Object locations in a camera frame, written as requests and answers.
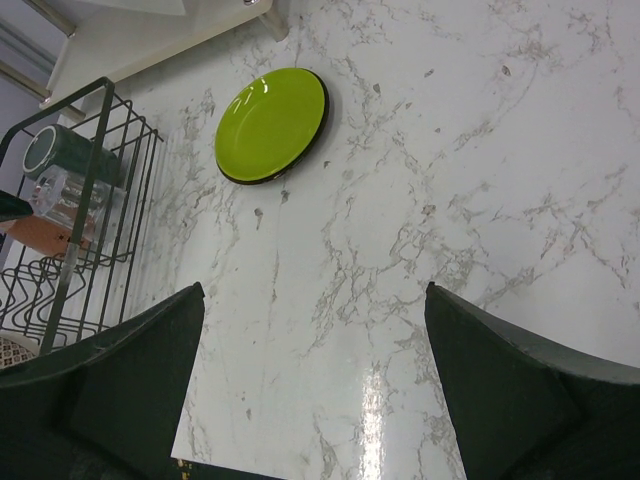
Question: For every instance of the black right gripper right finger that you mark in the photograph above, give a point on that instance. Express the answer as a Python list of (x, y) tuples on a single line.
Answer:
[(526, 407)]

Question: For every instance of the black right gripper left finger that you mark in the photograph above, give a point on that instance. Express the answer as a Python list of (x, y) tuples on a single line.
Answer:
[(106, 407)]

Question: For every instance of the pink floral mug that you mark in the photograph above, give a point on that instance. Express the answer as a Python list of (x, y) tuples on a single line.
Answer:
[(39, 234)]

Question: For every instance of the clear glass cup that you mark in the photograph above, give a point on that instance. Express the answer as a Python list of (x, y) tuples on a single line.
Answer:
[(57, 196)]

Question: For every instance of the grey mug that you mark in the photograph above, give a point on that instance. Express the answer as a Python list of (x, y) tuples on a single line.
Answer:
[(57, 145)]

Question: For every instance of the green plate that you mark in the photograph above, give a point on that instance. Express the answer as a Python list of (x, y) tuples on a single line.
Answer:
[(267, 125)]

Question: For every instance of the patterned beige bowl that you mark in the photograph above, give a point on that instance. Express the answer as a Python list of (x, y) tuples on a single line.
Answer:
[(16, 349)]

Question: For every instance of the white two-tier shelf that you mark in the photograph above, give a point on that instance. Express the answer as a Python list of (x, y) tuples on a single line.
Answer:
[(118, 41)]

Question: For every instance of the black wire dish rack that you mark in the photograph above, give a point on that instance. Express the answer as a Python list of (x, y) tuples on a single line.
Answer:
[(57, 301)]

